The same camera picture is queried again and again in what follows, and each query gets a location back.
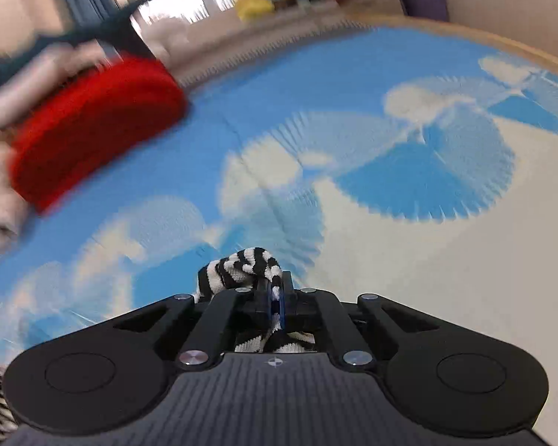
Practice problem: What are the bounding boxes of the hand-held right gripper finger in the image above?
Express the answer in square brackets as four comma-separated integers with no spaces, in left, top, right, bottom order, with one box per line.
[279,272,449,367]
[114,283,280,367]

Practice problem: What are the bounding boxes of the red folded blanket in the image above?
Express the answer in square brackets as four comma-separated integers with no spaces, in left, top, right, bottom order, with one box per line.
[8,56,190,215]

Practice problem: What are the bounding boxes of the grey-white folded quilt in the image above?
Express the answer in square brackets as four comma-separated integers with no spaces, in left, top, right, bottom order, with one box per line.
[0,138,34,263]

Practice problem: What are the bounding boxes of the white windowsill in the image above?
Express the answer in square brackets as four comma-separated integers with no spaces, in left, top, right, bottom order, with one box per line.
[186,0,354,63]

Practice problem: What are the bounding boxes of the black white striped pants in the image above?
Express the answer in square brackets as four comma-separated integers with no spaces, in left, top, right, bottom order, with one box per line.
[0,247,318,446]

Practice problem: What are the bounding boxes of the dark teal shark plush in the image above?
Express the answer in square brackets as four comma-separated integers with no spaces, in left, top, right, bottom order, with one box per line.
[0,0,155,90]

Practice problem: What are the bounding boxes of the blue shell print bed sheet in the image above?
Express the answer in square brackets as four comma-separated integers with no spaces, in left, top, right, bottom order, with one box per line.
[0,21,558,372]

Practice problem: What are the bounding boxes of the wooden bed frame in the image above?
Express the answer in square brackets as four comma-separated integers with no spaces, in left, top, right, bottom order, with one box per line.
[346,8,558,91]

